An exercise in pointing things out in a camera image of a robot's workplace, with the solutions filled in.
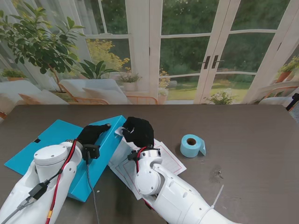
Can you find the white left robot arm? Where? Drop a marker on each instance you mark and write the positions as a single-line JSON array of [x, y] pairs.
[[46, 158]]

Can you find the blue plastic file box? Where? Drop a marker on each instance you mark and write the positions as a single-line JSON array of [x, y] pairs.
[[58, 133]]

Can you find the black stand at table edge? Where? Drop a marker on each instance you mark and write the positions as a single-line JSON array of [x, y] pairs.
[[294, 100]]

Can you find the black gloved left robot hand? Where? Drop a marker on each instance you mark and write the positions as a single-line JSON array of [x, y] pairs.
[[91, 135]]

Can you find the light blue label roll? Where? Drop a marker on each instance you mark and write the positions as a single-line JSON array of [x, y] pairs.
[[194, 151]]

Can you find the small dark debris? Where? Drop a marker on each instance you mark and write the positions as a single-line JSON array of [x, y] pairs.
[[220, 172]]

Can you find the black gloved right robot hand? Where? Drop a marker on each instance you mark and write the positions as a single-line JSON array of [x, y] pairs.
[[140, 133]]

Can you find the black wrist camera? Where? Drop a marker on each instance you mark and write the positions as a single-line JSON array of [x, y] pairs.
[[92, 151], [132, 156]]

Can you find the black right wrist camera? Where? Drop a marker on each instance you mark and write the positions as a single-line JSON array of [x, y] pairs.
[[132, 156]]

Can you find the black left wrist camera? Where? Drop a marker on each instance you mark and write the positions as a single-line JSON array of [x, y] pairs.
[[92, 151]]

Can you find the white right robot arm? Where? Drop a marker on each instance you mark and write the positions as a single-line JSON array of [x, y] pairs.
[[175, 193]]

